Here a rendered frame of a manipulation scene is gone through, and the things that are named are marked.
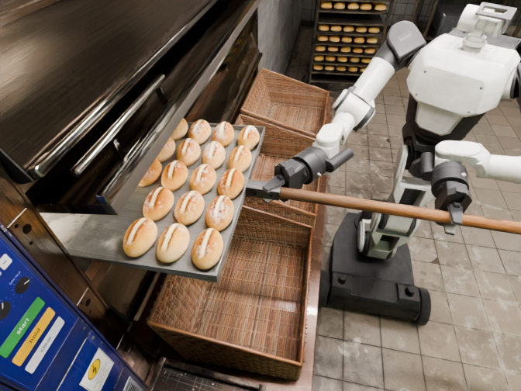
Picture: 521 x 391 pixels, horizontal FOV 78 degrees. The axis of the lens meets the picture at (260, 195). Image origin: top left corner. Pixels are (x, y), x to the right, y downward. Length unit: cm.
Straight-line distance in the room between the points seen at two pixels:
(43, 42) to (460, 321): 218
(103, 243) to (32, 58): 40
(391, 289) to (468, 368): 52
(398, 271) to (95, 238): 163
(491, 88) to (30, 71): 111
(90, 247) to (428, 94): 107
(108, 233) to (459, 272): 209
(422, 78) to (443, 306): 143
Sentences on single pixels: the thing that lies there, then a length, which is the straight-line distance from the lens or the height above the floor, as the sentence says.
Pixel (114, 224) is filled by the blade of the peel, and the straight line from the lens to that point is 85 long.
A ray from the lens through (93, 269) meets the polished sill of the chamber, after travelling 82.
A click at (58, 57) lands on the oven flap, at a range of 69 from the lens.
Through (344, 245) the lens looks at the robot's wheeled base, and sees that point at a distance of 205.
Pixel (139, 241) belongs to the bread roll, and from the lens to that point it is 74.
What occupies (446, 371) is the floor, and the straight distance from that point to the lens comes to 208.
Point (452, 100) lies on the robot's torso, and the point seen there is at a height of 128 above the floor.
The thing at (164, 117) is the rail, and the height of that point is 143.
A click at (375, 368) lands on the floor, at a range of 195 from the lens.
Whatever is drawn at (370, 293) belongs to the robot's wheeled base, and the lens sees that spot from 189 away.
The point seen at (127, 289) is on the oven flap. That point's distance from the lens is 96.
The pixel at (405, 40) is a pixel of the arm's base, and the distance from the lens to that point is 125.
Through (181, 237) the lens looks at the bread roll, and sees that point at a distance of 72.
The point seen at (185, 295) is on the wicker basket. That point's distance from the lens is 123.
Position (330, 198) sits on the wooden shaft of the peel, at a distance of 83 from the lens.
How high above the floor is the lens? 178
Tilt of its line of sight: 46 degrees down
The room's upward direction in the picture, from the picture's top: straight up
